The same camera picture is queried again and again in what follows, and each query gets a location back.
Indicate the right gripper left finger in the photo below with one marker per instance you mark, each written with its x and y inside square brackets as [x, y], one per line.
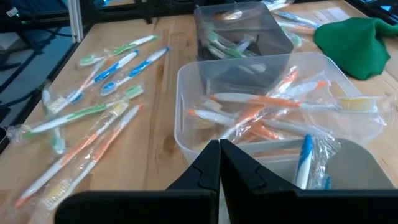
[140, 208]

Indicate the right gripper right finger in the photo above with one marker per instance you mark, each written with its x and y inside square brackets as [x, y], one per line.
[295, 208]

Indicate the clear plastic bin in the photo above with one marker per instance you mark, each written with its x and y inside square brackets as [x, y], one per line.
[186, 93]

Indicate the green cloth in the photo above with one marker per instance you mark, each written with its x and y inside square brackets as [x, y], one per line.
[351, 46]

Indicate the silver aluminium extrusion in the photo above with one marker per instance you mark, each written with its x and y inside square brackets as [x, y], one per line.
[75, 18]

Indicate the blue toothbrush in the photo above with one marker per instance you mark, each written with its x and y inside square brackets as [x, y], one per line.
[304, 155]
[298, 18]
[140, 67]
[327, 182]
[115, 67]

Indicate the light grey plastic bin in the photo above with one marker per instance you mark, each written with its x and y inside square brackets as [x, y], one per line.
[357, 168]

